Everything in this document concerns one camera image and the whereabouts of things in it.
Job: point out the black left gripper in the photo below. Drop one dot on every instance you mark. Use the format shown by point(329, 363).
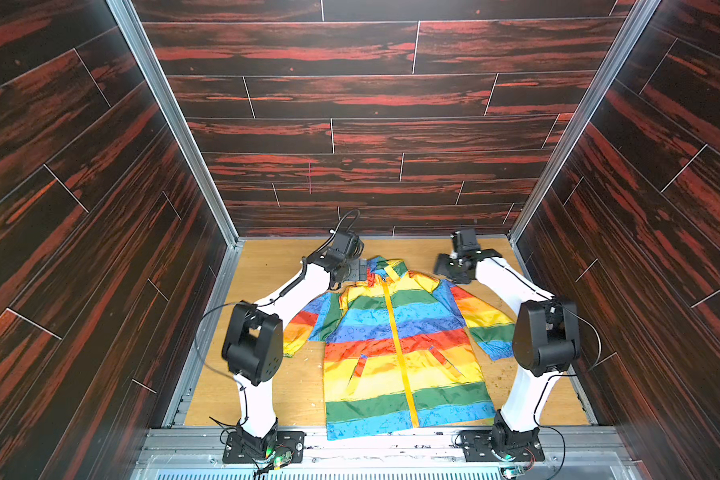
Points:
point(357, 269)

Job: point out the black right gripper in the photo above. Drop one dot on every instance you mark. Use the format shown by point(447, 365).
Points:
point(450, 267)

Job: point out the rainbow striped zip jacket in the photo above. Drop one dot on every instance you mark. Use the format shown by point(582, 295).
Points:
point(399, 351)

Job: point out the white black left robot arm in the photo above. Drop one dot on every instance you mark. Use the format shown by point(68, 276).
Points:
point(253, 347)

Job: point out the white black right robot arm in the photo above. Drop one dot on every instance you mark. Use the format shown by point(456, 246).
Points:
point(545, 341)

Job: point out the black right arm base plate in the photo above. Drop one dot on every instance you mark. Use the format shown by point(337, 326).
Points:
point(500, 445)

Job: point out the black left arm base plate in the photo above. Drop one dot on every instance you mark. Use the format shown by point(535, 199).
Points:
point(276, 448)

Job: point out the aluminium frame rail left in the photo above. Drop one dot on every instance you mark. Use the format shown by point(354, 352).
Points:
point(184, 391)

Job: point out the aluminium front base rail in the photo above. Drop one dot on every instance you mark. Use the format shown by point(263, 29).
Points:
point(569, 452)

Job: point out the aluminium frame post right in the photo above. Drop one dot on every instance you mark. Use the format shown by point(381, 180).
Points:
point(624, 42)

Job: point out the aluminium frame post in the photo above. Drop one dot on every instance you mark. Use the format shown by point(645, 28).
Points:
point(624, 42)
point(135, 36)

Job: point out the aluminium frame post left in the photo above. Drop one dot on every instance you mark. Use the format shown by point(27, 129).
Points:
point(135, 36)

